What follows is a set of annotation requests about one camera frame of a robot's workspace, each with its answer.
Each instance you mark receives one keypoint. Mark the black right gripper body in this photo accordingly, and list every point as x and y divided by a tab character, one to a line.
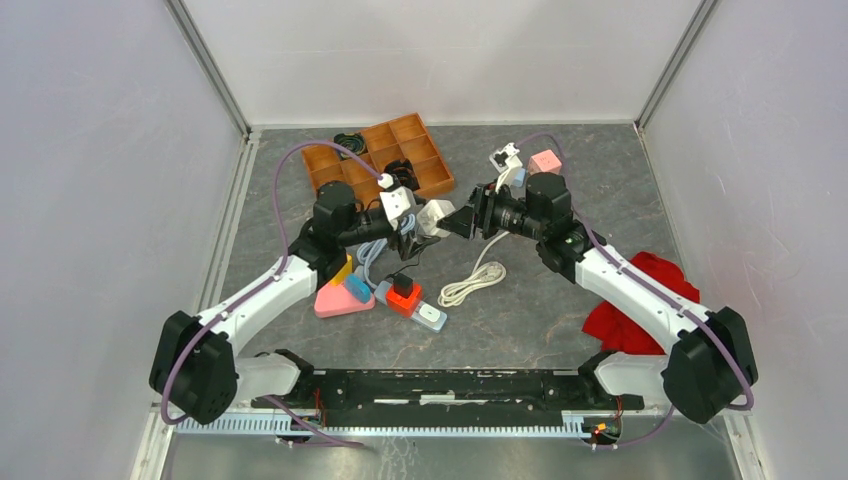
502	213

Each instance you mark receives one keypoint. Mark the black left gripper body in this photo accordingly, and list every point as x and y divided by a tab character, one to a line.
396	242

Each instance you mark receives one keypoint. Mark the black power adapter plug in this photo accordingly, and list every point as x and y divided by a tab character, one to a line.
403	286

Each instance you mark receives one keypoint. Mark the red cube socket adapter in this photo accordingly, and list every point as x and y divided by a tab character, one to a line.
404	305

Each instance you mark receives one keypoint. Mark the yellow cube socket adapter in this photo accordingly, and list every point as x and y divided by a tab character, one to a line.
344	271

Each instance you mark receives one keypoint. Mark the blue square plug adapter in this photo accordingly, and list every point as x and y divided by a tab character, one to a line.
357	288

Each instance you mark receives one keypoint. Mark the pink cube socket adapter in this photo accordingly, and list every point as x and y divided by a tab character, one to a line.
544	162

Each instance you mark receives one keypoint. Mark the light blue power strip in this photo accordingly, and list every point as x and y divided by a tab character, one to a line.
426	315

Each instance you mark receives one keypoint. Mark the white cube socket adapter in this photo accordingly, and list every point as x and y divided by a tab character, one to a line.
431	213

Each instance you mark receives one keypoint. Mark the light blue cube adapter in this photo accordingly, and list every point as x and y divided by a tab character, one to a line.
519	178

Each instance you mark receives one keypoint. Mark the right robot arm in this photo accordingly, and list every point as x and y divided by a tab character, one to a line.
706	364

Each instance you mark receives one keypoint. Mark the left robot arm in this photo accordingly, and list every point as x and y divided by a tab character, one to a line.
195	368

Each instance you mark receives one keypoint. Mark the rolled dark orange-patterned tie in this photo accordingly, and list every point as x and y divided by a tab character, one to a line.
402	170

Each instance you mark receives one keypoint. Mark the pink triangular power strip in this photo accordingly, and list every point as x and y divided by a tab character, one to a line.
333	301

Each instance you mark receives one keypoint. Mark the wooden compartment tray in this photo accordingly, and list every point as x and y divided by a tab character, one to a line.
403	137

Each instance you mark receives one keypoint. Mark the rolled green-patterned tie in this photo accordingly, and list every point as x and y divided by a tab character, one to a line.
353	142

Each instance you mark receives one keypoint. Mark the red cloth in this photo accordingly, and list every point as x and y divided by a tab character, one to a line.
630	319

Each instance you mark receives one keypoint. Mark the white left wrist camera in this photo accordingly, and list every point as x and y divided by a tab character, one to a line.
396	200

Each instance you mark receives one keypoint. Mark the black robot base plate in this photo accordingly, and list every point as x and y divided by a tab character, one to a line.
447	397

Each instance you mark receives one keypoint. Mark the white cable tray rail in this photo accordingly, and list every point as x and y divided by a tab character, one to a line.
277	423

